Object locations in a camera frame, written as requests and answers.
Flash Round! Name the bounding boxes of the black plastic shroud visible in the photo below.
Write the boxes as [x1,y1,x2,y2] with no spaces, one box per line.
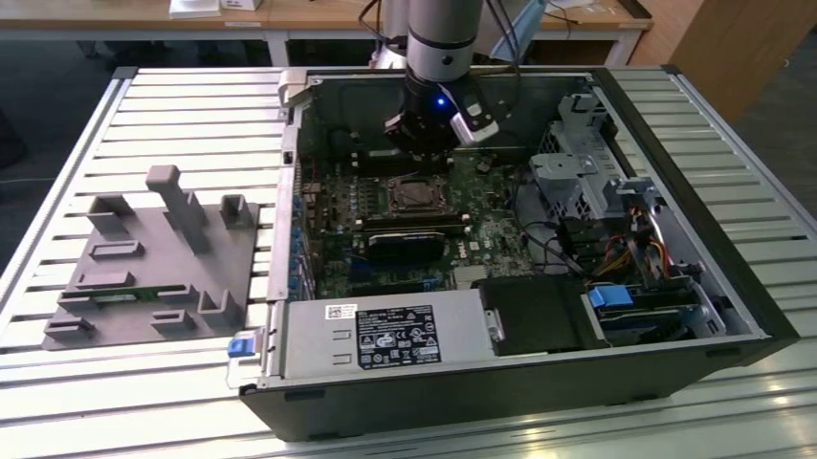
[476,274,609,359]

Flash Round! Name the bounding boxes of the CPU socket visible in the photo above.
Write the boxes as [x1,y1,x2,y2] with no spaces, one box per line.
[381,174,456,216]

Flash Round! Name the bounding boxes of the black RAM stick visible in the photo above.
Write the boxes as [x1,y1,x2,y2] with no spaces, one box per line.
[360,213,463,226]
[362,220,468,234]

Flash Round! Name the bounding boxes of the blue disk carrier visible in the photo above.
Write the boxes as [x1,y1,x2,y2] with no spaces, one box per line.
[588,284,701,346]

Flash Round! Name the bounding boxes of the black graphics card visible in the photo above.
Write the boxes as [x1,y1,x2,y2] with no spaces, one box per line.
[365,229,449,265]

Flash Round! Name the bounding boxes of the green RAM stick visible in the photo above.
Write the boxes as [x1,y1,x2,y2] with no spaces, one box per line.
[89,285,192,303]

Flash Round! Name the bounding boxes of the small silver heatsink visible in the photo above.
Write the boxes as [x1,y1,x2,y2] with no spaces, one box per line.
[452,266,492,292]

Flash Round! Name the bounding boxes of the green motherboard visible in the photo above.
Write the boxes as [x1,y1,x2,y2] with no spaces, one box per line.
[298,142,561,300]

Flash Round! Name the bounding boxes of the silver power supply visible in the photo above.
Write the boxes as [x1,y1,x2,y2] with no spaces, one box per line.
[272,289,499,382]

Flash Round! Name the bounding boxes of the wooden desk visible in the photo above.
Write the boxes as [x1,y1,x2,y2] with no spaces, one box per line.
[0,0,657,68]

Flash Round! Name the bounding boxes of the silver drive cage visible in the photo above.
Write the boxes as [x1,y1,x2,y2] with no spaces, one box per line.
[528,93,663,222]

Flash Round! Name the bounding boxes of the silver CPU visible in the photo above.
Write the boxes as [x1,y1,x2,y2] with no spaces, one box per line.
[401,181,440,205]

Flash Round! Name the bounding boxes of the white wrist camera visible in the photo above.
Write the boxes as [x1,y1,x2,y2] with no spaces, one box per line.
[451,83,504,144]

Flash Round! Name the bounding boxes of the blue case latch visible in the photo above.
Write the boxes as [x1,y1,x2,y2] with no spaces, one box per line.
[226,334,261,360]

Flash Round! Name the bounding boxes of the black PC case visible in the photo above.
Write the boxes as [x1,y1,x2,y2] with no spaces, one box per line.
[237,65,803,429]

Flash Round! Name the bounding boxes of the coloured wire bundle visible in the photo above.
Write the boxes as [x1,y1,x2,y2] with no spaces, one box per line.
[591,205,683,291]

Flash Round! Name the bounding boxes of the black rear port block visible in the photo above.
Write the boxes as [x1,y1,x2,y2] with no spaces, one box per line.
[350,145,451,176]

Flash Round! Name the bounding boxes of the metal socket cover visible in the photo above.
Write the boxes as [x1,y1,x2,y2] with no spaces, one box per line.
[390,175,449,212]

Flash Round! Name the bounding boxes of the wooden cabinet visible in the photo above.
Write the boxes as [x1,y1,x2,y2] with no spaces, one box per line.
[628,0,817,124]

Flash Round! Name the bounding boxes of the grey parts rack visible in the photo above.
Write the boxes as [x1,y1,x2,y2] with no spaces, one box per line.
[39,164,264,354]

